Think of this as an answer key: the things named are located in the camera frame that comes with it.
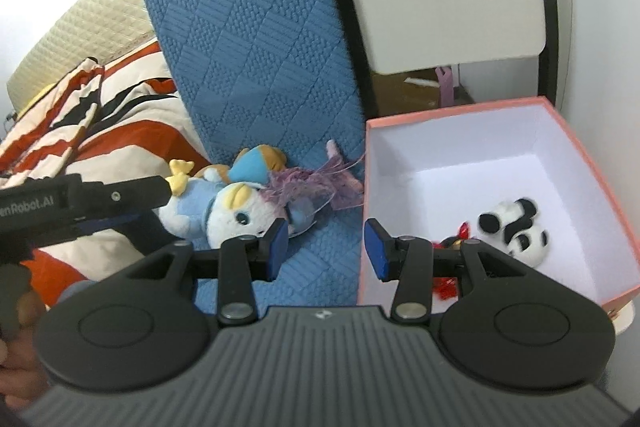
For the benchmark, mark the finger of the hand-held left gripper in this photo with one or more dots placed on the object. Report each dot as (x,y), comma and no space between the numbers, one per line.
(135,193)
(145,234)

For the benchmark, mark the red knot ornament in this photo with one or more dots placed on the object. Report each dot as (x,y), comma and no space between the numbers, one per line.
(464,232)

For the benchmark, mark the black and white panda plush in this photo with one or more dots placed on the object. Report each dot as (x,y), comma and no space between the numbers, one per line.
(520,232)

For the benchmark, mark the cream quilted headboard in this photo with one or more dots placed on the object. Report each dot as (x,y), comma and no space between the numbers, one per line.
(75,27)

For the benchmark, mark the blue and white penguin plush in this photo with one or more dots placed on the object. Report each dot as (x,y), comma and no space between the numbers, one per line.
(235,212)

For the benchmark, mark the person's left hand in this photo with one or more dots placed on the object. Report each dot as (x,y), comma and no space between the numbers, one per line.
(25,367)

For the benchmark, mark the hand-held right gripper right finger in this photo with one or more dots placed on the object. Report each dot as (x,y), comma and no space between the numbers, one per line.
(375,252)

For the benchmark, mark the brown cardboard box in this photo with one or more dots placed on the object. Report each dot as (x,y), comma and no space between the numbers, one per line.
(400,94)

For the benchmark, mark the pink plastic item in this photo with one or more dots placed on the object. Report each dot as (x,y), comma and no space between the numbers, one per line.
(446,84)

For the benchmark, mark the pink cardboard box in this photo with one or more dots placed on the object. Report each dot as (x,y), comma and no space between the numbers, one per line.
(450,157)

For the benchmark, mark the purple fuzzy hair scrunchie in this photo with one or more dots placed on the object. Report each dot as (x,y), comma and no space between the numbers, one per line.
(320,187)

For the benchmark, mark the blue quilted mat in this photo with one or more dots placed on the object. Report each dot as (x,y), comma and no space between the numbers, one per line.
(260,57)

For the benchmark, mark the brown bear plush blue outfit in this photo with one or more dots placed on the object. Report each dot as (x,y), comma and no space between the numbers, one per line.
(255,164)

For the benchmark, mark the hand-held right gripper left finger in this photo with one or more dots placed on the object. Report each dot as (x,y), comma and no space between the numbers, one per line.
(280,249)

